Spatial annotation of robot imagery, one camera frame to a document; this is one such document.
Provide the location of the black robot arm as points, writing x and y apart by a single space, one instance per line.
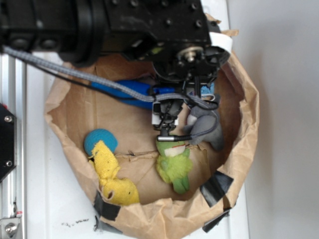
175 35

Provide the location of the brown paper bag bin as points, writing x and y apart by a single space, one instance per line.
73 111

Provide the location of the blue sponge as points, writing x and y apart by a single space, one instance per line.
207 90

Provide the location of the blue knitted ball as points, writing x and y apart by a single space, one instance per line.
97 135

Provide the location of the black tape strip bottom left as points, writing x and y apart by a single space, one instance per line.
106 210

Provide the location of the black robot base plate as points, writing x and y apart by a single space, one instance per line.
7 142

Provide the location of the yellow knitted cloth toy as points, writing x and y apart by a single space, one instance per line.
118 191

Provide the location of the aluminium frame rail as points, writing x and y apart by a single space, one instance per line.
12 187

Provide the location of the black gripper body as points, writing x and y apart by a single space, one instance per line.
196 62

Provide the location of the black tape strip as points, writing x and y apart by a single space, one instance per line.
208 226
106 210
216 187

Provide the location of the grey plush bunny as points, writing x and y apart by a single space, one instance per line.
205 125

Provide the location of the white tray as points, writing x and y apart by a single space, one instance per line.
56 206

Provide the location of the blue plastic bottle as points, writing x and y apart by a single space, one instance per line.
131 91

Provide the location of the green plush frog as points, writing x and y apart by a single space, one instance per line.
173 164

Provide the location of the black tape strip bottom right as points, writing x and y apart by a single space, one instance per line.
208 226

